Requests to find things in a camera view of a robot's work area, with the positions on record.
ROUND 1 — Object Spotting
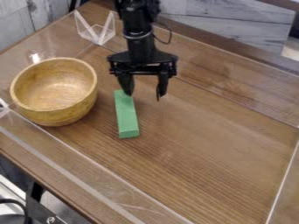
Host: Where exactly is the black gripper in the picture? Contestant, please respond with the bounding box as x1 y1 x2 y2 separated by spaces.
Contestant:
107 50 179 100

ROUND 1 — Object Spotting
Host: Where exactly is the green rectangular block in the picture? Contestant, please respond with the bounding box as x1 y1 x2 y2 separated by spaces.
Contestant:
113 90 139 138

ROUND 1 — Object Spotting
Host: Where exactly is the brown wooden bowl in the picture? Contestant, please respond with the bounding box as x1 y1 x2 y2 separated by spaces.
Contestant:
9 57 99 127

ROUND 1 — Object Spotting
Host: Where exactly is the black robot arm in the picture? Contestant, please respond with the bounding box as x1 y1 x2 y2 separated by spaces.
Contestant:
107 0 179 100

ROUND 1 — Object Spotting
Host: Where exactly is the black table leg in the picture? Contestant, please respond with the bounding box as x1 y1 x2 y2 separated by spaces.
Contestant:
29 182 44 202

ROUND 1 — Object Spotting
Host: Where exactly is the clear acrylic barrier wall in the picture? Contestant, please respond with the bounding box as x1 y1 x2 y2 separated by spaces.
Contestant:
0 16 299 224

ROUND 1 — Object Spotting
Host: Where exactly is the clear acrylic corner bracket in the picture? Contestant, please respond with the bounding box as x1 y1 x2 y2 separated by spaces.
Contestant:
73 10 116 46

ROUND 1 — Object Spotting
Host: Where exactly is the black table clamp mount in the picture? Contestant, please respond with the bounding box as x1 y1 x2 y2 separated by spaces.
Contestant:
25 198 67 224

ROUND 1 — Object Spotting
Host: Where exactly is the black cable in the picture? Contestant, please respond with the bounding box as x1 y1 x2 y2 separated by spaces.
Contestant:
0 199 31 224

